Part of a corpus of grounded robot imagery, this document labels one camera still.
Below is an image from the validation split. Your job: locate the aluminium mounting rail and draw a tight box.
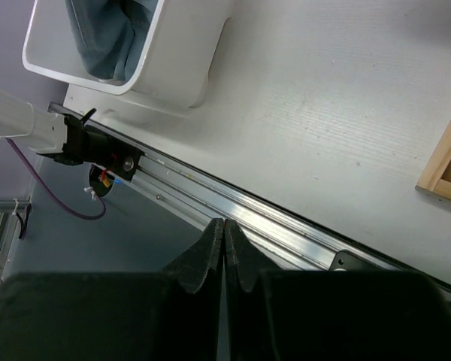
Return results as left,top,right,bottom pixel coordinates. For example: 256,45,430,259
47,101,451,302

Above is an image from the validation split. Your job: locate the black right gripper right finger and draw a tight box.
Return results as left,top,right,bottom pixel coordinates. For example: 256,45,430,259
224,220,451,360

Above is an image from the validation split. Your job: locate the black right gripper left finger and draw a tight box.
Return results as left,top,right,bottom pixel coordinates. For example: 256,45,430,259
0,219,225,360

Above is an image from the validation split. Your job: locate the light blue denim skirt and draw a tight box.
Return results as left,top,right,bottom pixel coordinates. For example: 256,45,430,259
65,0,158,84

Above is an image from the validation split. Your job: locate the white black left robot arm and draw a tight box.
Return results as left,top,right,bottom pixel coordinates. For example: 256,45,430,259
0,89,141,181

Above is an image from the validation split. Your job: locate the white plastic basket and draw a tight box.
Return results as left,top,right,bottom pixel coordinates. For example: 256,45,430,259
22,1,233,108

